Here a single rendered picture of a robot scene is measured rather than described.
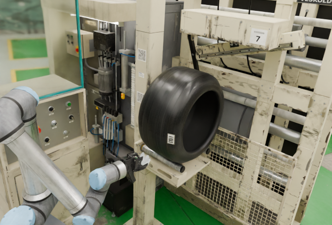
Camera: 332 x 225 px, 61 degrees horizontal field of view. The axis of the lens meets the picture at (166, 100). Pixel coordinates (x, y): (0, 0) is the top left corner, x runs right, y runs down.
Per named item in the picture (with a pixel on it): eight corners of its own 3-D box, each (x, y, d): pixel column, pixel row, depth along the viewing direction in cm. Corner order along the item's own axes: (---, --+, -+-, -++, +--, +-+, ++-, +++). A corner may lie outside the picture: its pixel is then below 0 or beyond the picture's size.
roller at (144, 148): (139, 148, 189) (143, 142, 190) (142, 150, 192) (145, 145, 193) (180, 171, 168) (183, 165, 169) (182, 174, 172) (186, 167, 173)
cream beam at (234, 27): (178, 32, 184) (180, 9, 178) (200, 29, 202) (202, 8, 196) (268, 51, 148) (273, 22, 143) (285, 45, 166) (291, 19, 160)
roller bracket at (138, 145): (133, 155, 190) (134, 142, 186) (171, 134, 218) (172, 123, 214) (137, 157, 188) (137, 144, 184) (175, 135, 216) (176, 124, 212)
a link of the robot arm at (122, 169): (119, 183, 139) (107, 174, 144) (127, 180, 142) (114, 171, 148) (121, 168, 136) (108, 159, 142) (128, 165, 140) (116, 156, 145)
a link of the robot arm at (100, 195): (80, 207, 137) (86, 190, 131) (89, 189, 147) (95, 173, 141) (98, 214, 138) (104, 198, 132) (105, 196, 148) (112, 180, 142)
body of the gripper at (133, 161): (144, 156, 149) (127, 163, 140) (142, 170, 151) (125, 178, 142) (134, 150, 153) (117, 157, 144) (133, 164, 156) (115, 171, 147)
